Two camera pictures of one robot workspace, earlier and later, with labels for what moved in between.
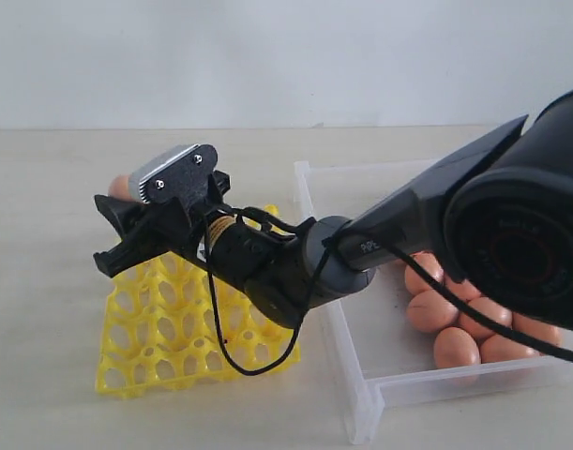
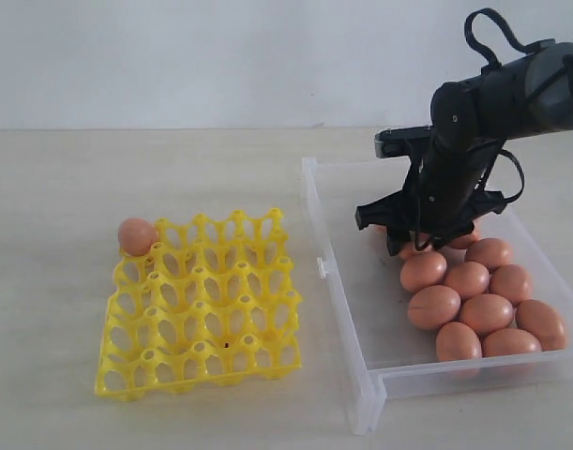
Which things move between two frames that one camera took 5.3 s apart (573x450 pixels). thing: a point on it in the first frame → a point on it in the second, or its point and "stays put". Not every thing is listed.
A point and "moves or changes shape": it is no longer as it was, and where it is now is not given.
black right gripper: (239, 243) → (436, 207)
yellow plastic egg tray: (171, 326) stays put
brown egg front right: (536, 328) stays put
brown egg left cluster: (429, 262) stays put
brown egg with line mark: (431, 311) stays put
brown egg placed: (120, 187) moves or changes shape
